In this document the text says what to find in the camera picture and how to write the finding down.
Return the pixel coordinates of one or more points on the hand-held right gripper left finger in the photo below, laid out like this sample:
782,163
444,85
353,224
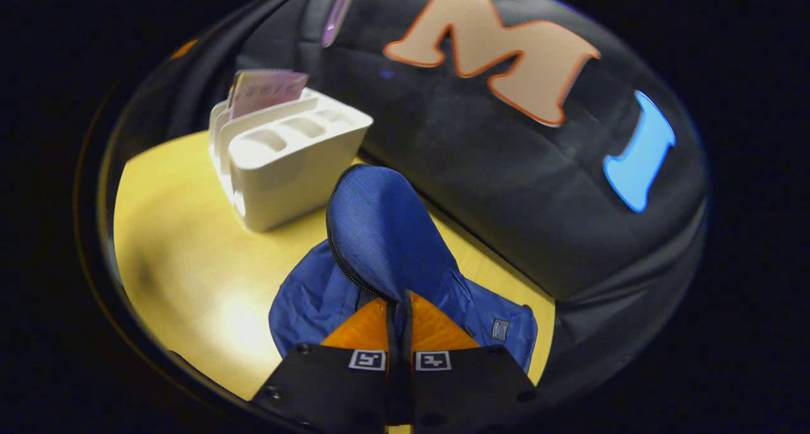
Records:
329,383

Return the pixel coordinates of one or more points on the black backdrop cloth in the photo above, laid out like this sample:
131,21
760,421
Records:
474,168

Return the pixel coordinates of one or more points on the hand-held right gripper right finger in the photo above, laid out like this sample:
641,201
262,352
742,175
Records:
468,383

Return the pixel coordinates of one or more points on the pink purple book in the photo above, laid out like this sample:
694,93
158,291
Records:
266,89

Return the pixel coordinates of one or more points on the blue schoolbag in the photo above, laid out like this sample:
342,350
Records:
380,231

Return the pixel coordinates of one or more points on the white bookshelf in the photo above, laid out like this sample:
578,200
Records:
291,181

